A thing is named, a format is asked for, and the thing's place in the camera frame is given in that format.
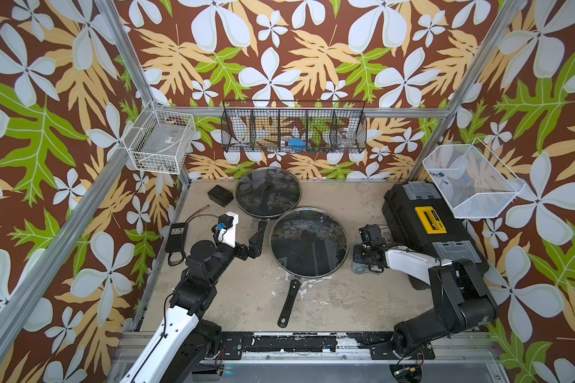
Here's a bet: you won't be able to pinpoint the light green fluffy cloth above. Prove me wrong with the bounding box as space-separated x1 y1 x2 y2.
351 263 379 274

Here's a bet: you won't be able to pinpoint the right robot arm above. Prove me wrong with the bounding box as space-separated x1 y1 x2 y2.
353 244 498 357

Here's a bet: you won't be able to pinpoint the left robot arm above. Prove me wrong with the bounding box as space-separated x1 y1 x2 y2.
121 229 264 383

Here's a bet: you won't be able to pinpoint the glass lid on back pan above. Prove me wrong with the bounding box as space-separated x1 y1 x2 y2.
234 166 303 220

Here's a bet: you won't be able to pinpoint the black front frying pan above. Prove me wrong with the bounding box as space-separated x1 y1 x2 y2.
268 207 350 329

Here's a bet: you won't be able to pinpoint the black yellow tool case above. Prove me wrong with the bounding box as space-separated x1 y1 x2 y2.
383 182 489 290

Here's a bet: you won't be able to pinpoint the small black battery box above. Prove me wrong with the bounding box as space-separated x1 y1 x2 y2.
208 185 234 207

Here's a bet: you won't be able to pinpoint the black power adapter brick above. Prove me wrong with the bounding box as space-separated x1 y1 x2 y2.
165 223 188 254

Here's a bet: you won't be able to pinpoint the blue object in basket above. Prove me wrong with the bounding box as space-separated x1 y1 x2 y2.
288 138 306 151

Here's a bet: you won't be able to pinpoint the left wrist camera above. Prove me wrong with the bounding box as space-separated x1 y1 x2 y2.
212 212 239 248

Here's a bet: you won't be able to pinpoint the red black adapter cable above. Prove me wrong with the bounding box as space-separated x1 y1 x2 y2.
166 204 220 267

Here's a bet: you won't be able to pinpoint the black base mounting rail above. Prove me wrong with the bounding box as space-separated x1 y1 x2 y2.
178 329 436 361

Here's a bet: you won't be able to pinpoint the black wire basket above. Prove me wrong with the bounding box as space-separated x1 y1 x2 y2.
218 100 368 154

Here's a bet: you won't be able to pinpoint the white wire basket right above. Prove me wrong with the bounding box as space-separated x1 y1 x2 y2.
423 139 526 220

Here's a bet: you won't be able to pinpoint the white wire basket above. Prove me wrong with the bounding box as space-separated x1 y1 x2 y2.
124 102 196 175
423 139 526 220

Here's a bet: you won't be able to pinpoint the white wire basket left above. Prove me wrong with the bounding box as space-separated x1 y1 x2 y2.
124 102 196 175

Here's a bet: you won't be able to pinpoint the aluminium frame post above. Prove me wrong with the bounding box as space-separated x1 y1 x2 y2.
94 1 191 187

